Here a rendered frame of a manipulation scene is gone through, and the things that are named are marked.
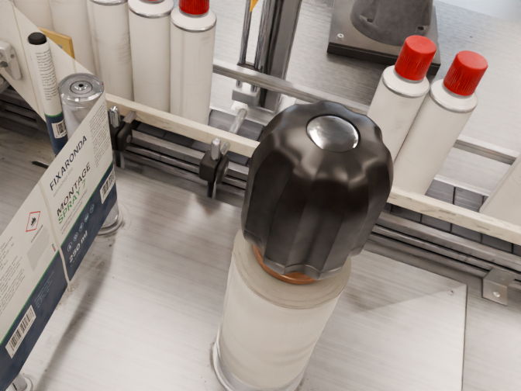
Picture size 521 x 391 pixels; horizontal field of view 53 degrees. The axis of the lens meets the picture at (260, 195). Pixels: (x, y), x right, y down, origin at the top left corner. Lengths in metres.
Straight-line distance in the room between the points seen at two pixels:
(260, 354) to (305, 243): 0.14
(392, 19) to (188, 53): 0.48
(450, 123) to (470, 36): 0.60
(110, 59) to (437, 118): 0.39
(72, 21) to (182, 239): 0.29
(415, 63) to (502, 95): 0.50
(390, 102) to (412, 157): 0.08
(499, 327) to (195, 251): 0.37
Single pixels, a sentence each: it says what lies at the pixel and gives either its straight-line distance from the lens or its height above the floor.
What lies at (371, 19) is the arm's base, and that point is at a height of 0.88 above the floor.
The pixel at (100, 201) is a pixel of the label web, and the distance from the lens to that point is 0.53.
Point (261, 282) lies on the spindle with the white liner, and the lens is 0.35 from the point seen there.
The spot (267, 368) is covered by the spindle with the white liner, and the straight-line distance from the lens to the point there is 0.44.
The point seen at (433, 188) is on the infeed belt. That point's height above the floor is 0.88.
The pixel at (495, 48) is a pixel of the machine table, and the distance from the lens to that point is 1.17.
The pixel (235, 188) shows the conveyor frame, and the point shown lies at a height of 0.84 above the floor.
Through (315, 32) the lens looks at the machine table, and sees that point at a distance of 1.03.
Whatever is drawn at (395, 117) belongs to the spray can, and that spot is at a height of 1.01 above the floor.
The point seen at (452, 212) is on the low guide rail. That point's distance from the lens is 0.66.
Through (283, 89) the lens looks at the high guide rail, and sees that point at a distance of 0.67.
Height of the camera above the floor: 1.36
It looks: 49 degrees down
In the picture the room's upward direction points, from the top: 12 degrees clockwise
